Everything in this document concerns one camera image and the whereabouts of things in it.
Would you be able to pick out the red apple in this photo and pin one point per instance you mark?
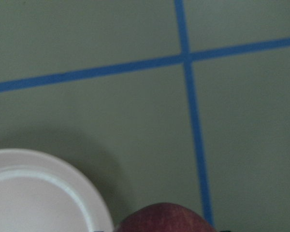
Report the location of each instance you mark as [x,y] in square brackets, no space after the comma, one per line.
[164,217]

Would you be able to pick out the pink plate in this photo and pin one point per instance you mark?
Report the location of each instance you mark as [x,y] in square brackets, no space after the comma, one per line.
[42,193]

